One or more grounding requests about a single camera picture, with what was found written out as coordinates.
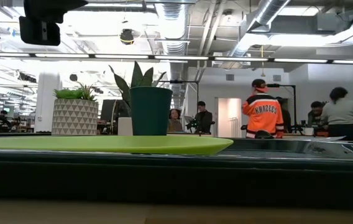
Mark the succulent in patterned pot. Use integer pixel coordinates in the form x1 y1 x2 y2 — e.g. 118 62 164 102
51 82 99 136

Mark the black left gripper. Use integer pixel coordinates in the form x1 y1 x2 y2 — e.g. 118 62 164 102
23 0 89 24

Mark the lime green round plate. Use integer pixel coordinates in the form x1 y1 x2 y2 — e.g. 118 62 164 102
0 135 234 156

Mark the dark green plastic cup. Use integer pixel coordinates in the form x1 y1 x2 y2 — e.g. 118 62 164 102
129 86 173 136

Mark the slanted silver ventilation duct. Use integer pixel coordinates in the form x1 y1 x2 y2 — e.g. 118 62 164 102
226 0 293 60

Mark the long ceiling light strip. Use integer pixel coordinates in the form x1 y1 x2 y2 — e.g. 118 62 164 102
0 52 353 65

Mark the round silver ventilation duct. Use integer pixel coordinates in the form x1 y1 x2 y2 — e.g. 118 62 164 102
154 0 193 56

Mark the dark background monitor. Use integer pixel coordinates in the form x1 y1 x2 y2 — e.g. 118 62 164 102
99 99 131 123

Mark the white doorway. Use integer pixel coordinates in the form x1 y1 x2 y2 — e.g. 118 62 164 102
217 97 243 138

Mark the person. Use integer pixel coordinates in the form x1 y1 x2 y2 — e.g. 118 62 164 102
242 78 285 139
193 100 214 135
306 101 328 129
320 86 353 142
167 108 184 133
275 96 293 133

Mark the dark green plastic tray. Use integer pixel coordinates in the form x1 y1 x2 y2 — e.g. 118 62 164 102
0 138 353 205

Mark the white square pillar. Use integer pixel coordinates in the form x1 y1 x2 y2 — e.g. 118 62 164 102
34 72 63 133

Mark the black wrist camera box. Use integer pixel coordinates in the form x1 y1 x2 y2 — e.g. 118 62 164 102
19 16 61 47

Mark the snake plant in white pot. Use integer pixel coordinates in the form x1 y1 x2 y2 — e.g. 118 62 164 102
108 60 167 136

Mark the black camera stand frame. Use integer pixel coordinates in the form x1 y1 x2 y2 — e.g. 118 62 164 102
158 79 200 108
265 83 297 126

